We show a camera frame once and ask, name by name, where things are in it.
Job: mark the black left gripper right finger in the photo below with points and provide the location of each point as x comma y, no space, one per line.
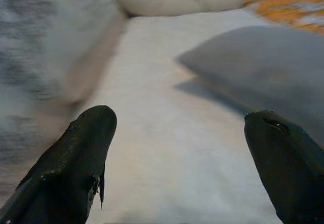
288,163

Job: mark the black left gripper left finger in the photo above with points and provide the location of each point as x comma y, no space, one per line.
65,163

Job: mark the yellow cartoon print blanket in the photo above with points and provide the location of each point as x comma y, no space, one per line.
291,12

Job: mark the grey plush pillow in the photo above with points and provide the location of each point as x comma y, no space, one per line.
265,64

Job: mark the white quilted mattress pad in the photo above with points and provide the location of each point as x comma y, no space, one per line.
172,132

